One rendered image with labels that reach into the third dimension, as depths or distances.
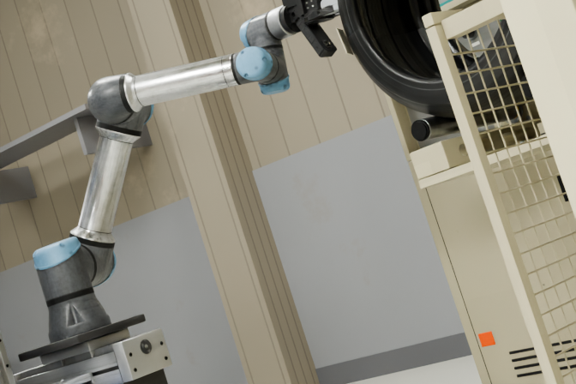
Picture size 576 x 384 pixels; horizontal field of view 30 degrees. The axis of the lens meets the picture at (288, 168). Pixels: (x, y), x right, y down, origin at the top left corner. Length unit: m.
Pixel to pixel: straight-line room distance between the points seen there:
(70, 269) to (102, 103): 0.40
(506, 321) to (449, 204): 0.36
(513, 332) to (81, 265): 1.21
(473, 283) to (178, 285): 3.78
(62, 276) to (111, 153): 0.34
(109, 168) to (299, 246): 3.43
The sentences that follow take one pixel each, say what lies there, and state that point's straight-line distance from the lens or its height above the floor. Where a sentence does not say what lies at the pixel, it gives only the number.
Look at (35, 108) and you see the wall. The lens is 7.40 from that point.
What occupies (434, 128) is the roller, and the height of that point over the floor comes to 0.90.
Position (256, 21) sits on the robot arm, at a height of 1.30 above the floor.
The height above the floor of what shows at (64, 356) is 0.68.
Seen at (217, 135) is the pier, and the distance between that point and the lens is 6.05.
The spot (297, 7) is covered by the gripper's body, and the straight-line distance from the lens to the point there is 2.55.
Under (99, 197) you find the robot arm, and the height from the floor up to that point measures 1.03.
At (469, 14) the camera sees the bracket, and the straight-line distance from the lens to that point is 1.53.
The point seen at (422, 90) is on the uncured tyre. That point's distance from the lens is 2.20.
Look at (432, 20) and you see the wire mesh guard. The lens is 1.55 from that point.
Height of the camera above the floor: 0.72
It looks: 5 degrees up
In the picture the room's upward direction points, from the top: 18 degrees counter-clockwise
